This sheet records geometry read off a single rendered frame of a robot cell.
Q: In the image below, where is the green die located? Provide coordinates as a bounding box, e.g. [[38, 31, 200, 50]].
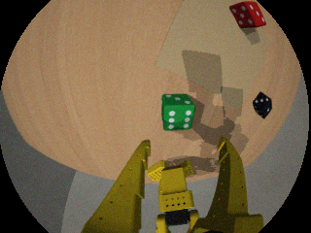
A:
[[161, 94, 195, 131]]

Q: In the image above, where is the red die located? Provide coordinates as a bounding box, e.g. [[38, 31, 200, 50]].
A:
[[229, 1, 266, 28]]

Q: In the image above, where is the black die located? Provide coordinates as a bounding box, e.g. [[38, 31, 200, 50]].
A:
[[253, 92, 272, 118]]

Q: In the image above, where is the tan square mat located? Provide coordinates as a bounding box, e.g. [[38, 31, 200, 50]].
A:
[[155, 0, 268, 110]]

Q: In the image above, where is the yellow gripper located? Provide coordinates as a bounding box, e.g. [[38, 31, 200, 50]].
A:
[[81, 137, 263, 233]]

